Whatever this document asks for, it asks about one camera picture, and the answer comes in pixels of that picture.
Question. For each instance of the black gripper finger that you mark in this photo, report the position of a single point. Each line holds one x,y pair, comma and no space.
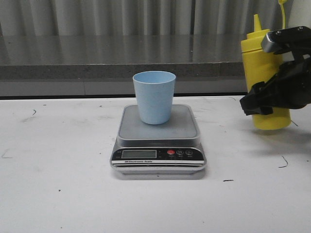
254,103

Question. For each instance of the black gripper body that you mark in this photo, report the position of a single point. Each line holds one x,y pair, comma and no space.
291,87

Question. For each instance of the grey stone counter ledge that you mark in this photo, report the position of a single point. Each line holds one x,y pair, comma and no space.
86,66

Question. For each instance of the light blue plastic cup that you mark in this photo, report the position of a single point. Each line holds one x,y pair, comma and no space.
154,93

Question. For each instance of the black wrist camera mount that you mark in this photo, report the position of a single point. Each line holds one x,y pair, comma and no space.
296,40

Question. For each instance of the white pleated curtain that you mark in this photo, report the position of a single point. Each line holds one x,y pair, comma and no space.
138,17

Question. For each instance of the silver digital kitchen scale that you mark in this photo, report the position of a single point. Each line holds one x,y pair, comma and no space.
173,147

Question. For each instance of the yellow squeeze bottle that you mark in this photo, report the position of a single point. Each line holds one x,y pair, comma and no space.
260,67

